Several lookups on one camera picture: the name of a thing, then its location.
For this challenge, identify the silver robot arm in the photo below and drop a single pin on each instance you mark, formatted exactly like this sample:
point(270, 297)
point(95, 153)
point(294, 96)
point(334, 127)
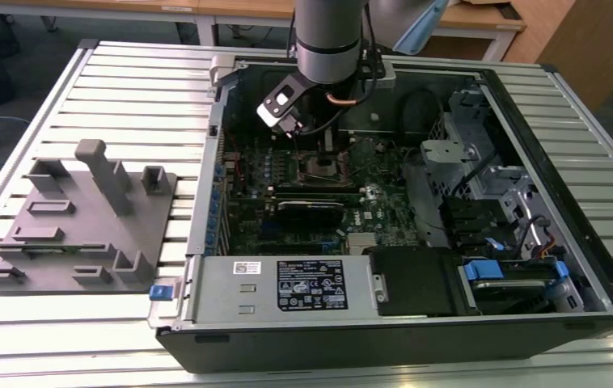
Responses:
point(327, 24)

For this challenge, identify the CPU socket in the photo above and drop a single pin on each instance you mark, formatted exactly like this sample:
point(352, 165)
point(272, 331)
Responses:
point(302, 180)

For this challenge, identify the silver disk bay cage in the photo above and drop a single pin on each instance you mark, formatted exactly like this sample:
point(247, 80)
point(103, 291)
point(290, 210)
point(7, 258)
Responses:
point(446, 157)

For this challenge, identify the green motherboard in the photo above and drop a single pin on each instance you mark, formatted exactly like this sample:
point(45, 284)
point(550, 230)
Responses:
point(387, 210)

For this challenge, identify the black graphics card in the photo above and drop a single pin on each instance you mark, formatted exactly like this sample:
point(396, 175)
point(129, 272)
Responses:
point(306, 218)

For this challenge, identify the silver chipset heat sink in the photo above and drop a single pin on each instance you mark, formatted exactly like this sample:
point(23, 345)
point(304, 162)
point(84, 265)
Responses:
point(363, 239)

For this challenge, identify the wooden desk white legs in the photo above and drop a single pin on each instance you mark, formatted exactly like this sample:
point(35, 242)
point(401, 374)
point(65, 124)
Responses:
point(479, 22)
point(96, 4)

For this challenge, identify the blue disk carrier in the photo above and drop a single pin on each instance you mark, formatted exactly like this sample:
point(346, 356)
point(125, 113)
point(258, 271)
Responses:
point(481, 268)

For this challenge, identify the silver power supply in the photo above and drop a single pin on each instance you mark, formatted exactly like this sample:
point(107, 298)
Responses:
point(220, 291)

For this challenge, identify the wooden cabinet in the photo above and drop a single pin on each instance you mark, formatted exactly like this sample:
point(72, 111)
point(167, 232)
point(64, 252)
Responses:
point(597, 40)

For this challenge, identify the silver hard disk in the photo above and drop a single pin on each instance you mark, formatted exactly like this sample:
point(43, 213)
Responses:
point(506, 284)

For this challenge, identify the blue case latch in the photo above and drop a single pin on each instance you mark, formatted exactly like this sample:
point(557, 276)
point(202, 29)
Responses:
point(160, 293)

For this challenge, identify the grey parts rack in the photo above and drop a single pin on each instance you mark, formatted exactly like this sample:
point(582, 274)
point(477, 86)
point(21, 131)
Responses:
point(96, 242)

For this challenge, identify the black PC case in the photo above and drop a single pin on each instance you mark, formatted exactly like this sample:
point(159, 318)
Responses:
point(338, 351)

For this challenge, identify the green RAM stick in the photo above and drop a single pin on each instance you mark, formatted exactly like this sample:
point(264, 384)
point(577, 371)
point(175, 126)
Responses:
point(49, 249)

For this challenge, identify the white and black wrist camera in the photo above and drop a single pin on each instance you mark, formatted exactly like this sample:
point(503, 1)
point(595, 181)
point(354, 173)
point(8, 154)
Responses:
point(279, 103)

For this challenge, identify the black plastic bracket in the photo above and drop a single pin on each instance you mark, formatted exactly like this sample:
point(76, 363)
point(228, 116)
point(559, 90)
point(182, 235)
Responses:
point(467, 220)

